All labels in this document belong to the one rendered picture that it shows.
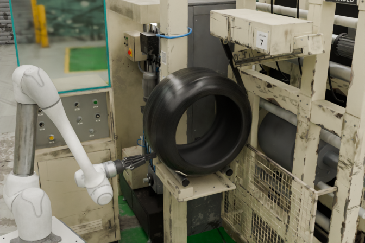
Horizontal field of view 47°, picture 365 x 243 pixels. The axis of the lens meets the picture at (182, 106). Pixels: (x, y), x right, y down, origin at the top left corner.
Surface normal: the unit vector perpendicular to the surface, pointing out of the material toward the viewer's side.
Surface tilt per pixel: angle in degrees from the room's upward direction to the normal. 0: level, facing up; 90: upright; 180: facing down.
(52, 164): 90
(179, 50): 90
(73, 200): 90
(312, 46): 72
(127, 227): 0
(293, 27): 90
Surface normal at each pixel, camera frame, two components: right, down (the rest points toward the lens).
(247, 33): -0.91, 0.14
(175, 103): -0.21, -0.19
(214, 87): 0.42, 0.12
